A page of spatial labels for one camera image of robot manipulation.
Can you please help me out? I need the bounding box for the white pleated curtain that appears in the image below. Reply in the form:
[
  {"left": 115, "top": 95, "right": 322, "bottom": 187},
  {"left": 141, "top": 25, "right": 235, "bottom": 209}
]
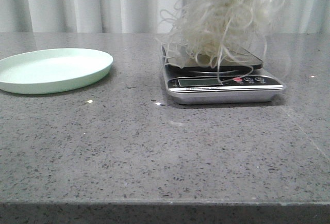
[{"left": 1, "top": 0, "right": 329, "bottom": 34}]

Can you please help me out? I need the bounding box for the white translucent vermicelli bundle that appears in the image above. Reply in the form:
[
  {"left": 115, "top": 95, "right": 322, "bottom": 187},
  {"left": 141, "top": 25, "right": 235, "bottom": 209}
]
[{"left": 161, "top": 0, "right": 286, "bottom": 68}]

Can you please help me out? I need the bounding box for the silver digital kitchen scale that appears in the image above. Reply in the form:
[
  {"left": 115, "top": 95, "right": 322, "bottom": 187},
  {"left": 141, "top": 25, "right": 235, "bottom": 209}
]
[{"left": 162, "top": 46, "right": 286, "bottom": 105}]

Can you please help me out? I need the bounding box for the pale green round plate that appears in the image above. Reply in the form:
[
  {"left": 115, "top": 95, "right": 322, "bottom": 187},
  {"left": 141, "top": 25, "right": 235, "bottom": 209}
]
[{"left": 1, "top": 48, "right": 113, "bottom": 94}]

